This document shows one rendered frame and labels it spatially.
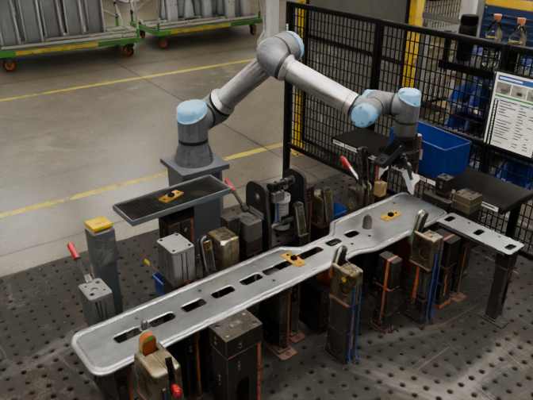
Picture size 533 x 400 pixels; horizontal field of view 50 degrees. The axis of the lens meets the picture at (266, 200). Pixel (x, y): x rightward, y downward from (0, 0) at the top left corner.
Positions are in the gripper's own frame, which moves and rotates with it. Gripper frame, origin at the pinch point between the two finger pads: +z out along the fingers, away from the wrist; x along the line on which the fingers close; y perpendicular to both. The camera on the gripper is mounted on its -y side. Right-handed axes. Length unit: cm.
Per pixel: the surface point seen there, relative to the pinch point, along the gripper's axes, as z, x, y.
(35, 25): 59, 684, 99
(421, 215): 0.6, -18.1, -7.4
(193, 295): 12, 4, -82
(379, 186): 5.7, 11.4, 6.1
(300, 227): 9.7, 11.8, -33.5
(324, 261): 11.5, -6.9, -39.6
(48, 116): 112, 473, 32
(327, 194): 2.8, 14.3, -18.4
